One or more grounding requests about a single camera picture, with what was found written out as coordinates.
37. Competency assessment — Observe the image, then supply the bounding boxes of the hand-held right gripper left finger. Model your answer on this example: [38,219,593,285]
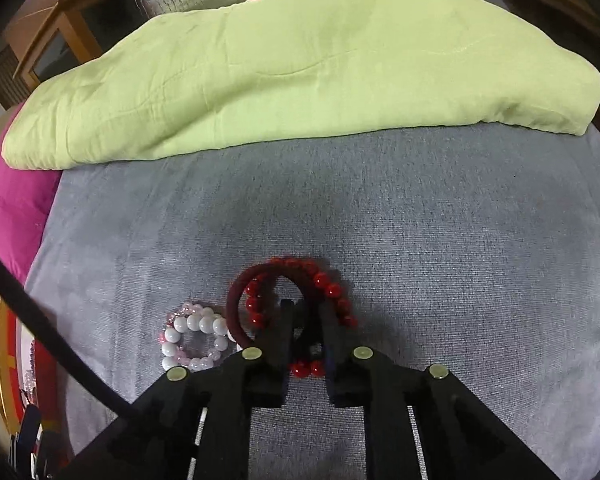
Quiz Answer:
[65,299,297,480]

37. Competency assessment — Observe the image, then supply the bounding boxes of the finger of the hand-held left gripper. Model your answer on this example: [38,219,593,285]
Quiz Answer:
[10,402,43,480]

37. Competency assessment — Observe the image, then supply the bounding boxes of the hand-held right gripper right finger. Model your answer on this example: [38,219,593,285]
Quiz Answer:
[309,303,561,480]

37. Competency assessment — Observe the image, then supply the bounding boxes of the dark red bangle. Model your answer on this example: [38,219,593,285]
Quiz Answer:
[225,264,313,347]

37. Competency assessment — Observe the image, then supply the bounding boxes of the red cardboard box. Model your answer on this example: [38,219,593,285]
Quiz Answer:
[0,287,48,441]

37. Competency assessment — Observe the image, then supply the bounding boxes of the red bead bracelet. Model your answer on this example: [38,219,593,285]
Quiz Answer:
[245,257,358,378]

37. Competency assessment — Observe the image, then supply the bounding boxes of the white bead bracelet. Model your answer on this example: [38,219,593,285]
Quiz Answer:
[161,312,246,372]

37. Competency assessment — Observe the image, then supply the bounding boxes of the magenta pillow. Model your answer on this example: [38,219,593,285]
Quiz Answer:
[0,105,63,281]

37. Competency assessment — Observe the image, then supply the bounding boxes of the green blanket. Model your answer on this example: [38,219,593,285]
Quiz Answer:
[2,0,600,171]

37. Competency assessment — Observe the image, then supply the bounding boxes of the black cable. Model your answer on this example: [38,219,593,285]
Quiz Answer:
[0,237,138,418]

